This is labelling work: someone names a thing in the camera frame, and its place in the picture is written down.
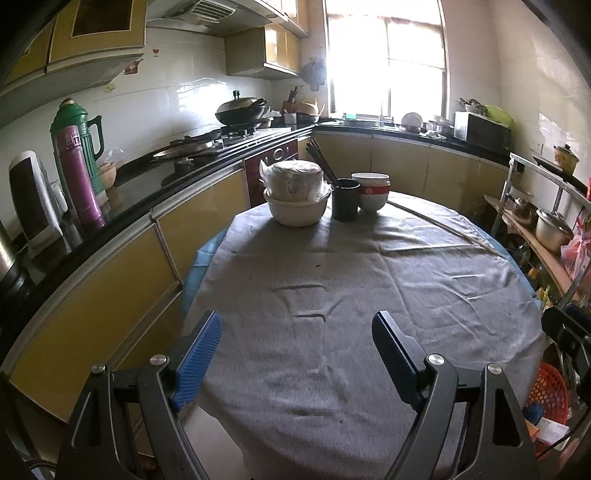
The purple thermos bottle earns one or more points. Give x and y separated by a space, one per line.
74 171

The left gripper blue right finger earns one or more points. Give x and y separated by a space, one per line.
404 359

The white cardboard box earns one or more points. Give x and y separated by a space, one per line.
551 431

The red white bowl stack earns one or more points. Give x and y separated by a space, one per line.
373 191

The white ceramic basin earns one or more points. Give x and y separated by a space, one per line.
297 213

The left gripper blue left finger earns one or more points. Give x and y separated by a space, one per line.
190 359

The grey tablecloth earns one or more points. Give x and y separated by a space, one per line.
297 381

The range hood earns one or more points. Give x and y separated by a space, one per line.
216 17

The bagged white bowls stack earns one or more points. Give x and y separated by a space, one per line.
292 180

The red plastic trash basket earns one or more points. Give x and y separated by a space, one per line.
550 390

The yellow base cabinets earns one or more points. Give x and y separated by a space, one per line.
113 298

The yellow enamel pot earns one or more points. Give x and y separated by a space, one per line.
565 158

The black chopstick cup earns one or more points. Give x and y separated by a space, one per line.
345 199

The blue plastic bag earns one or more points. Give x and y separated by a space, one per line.
533 412

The gas stove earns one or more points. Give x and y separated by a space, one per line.
216 140

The black microwave oven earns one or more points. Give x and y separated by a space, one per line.
482 132

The long thin wooden stick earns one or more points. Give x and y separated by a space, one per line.
483 245

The black wok with lid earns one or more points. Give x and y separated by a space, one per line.
242 110

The blue under tablecloth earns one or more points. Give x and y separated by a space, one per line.
197 271

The steel pot on shelf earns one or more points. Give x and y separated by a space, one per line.
552 232

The metal kitchen rack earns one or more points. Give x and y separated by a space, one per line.
520 217

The green basin on microwave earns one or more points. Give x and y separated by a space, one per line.
498 115

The green thermos jug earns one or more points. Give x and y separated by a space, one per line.
70 113

